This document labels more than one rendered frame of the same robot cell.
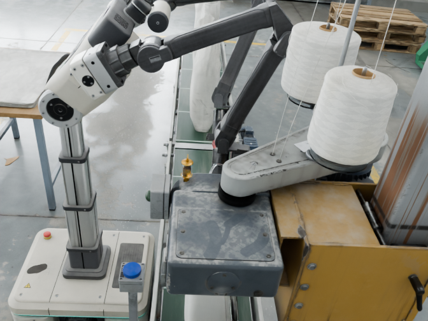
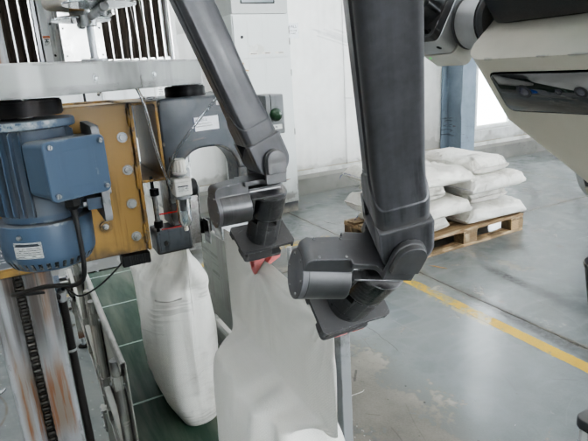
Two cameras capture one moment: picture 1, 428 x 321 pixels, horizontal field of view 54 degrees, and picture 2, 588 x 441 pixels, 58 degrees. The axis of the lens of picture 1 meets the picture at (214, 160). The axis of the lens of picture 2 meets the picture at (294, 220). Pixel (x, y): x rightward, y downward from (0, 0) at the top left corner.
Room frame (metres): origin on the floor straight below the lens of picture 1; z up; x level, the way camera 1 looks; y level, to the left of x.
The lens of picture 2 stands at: (2.00, -0.30, 1.39)
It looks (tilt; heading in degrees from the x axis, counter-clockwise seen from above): 16 degrees down; 158
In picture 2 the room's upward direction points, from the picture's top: 4 degrees counter-clockwise
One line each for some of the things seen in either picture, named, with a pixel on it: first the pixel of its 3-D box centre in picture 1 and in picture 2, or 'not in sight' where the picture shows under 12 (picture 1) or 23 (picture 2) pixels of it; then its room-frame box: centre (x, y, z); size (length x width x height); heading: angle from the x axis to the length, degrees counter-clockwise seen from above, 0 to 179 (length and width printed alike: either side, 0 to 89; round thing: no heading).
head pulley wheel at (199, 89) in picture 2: (237, 190); (185, 91); (0.78, -0.06, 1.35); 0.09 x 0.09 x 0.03
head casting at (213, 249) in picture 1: (217, 251); (198, 146); (0.71, -0.03, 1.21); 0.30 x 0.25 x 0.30; 5
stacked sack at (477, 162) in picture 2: not in sight; (461, 160); (-1.49, 2.61, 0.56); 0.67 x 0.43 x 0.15; 5
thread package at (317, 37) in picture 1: (319, 62); not in sight; (0.99, -0.23, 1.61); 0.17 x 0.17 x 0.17
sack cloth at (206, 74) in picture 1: (206, 74); not in sight; (2.85, 0.12, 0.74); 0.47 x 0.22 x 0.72; 3
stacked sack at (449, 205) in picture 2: not in sight; (422, 206); (-1.20, 2.01, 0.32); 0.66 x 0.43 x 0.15; 97
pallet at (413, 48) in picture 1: (370, 36); not in sight; (6.45, -2.16, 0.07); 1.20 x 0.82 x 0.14; 93
